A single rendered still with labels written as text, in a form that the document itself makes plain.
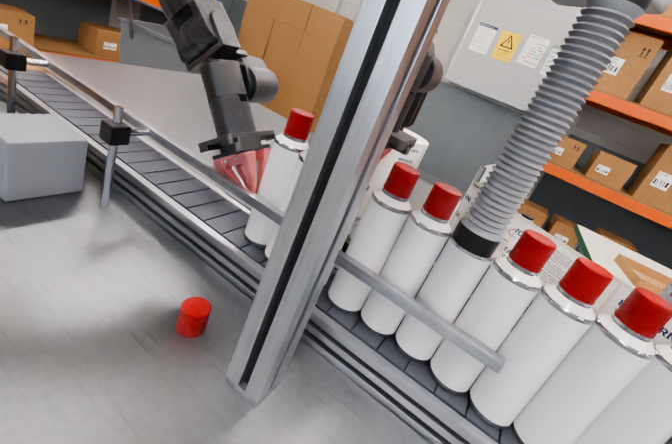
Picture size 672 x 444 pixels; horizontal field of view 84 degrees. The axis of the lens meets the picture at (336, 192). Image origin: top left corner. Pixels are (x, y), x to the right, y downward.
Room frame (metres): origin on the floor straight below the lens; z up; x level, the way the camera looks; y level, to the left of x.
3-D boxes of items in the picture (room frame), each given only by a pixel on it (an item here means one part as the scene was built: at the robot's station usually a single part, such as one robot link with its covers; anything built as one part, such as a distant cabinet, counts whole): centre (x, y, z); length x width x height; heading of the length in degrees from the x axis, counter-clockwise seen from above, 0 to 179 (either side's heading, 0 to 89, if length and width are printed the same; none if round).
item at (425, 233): (0.41, -0.12, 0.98); 0.05 x 0.05 x 0.20
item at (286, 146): (0.49, 0.08, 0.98); 0.05 x 0.05 x 0.20
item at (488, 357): (0.52, 0.27, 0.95); 1.07 x 0.01 x 0.01; 68
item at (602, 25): (0.29, -0.12, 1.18); 0.04 x 0.04 x 0.21
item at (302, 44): (4.33, 0.95, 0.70); 1.20 x 0.83 x 1.39; 74
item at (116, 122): (0.51, 0.32, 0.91); 0.07 x 0.03 x 0.17; 158
